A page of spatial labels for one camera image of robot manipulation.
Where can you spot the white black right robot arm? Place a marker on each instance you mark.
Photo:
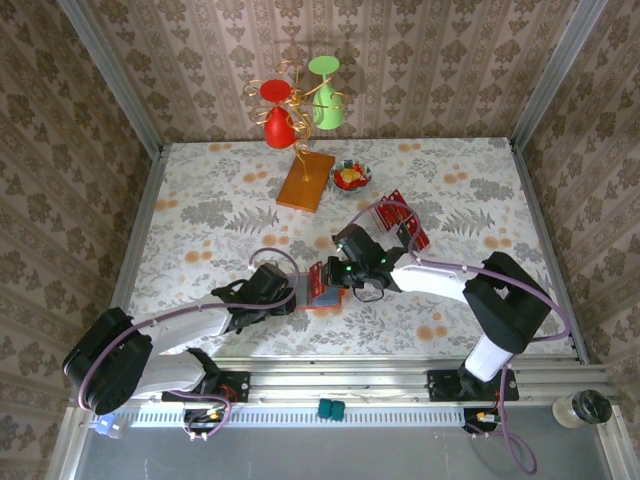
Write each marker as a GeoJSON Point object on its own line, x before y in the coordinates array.
{"type": "Point", "coordinates": [505, 310]}

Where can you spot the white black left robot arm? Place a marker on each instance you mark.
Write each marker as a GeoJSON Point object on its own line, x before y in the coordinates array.
{"type": "Point", "coordinates": [185, 320]}

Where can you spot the red wrapped candy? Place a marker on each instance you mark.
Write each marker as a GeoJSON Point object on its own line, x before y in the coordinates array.
{"type": "Point", "coordinates": [350, 184]}

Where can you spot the small patterned bowl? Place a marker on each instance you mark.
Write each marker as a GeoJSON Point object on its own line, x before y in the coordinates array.
{"type": "Point", "coordinates": [365, 181]}

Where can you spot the gold cup tree stand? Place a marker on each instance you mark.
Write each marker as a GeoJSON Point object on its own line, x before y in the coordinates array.
{"type": "Point", "coordinates": [305, 185]}

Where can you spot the yellow wrapped candy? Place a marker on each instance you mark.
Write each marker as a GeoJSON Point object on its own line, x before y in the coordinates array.
{"type": "Point", "coordinates": [351, 175]}

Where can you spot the teal plastic block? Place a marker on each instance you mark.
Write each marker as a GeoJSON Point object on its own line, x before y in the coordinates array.
{"type": "Point", "coordinates": [338, 410]}
{"type": "Point", "coordinates": [325, 409]}

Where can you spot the black junction box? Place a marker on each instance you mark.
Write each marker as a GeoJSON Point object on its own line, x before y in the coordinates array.
{"type": "Point", "coordinates": [480, 420]}
{"type": "Point", "coordinates": [202, 420]}

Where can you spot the floral table cover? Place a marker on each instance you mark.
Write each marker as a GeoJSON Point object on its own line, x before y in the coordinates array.
{"type": "Point", "coordinates": [225, 175]}

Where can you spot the red wine glass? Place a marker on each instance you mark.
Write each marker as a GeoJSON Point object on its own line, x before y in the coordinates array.
{"type": "Point", "coordinates": [277, 132]}

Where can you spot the green wine glass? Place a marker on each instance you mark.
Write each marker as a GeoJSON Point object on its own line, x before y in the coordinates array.
{"type": "Point", "coordinates": [327, 112]}

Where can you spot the grey plug adapter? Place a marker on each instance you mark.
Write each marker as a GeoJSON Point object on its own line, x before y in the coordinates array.
{"type": "Point", "coordinates": [118, 431]}

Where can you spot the clear glass jar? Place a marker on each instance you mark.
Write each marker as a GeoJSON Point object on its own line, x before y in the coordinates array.
{"type": "Point", "coordinates": [575, 410]}

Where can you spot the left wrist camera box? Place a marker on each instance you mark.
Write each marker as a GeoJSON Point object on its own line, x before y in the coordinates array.
{"type": "Point", "coordinates": [267, 280]}

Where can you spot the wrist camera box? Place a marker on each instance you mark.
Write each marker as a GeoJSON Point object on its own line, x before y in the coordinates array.
{"type": "Point", "coordinates": [351, 239]}
{"type": "Point", "coordinates": [267, 280]}

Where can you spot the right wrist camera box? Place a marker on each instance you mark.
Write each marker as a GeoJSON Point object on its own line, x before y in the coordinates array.
{"type": "Point", "coordinates": [351, 239]}

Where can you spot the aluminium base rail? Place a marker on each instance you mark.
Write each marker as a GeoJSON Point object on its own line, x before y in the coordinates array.
{"type": "Point", "coordinates": [350, 380]}

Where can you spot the aluminium table side rail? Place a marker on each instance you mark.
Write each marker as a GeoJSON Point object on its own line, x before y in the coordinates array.
{"type": "Point", "coordinates": [146, 210]}
{"type": "Point", "coordinates": [550, 250]}

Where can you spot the aluminium frame post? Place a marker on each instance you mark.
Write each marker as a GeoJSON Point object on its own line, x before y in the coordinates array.
{"type": "Point", "coordinates": [555, 75]}
{"type": "Point", "coordinates": [111, 75]}

